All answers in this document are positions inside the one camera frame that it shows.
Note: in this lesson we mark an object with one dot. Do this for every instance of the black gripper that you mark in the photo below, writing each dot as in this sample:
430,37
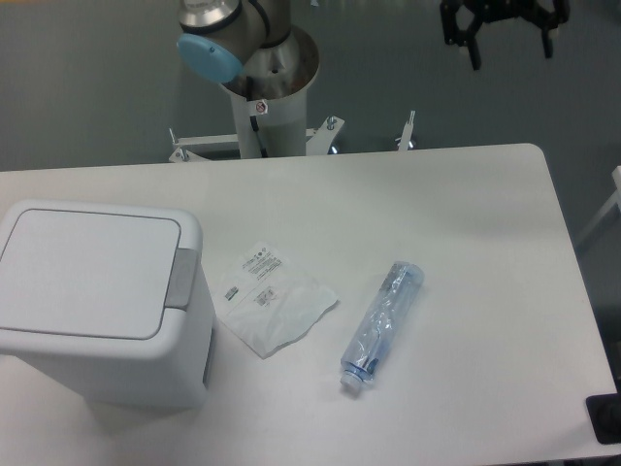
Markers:
489,11

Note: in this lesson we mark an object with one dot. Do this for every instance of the white plastic trash can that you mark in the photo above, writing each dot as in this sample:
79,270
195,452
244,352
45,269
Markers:
110,301

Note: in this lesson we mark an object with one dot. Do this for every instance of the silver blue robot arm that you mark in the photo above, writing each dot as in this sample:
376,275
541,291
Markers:
254,51

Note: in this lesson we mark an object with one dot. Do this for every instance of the empty clear plastic bottle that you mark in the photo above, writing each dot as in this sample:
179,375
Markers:
376,332

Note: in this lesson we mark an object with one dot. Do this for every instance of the crumpled white plastic bag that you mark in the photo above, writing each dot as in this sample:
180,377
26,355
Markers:
268,301

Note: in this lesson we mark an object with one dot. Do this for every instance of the black table edge clamp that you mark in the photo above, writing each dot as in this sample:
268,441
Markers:
604,413

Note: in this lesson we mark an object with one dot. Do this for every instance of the white frame at right edge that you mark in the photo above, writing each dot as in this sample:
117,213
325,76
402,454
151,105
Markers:
602,219

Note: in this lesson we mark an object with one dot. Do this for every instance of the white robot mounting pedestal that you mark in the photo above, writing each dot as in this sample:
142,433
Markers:
264,129

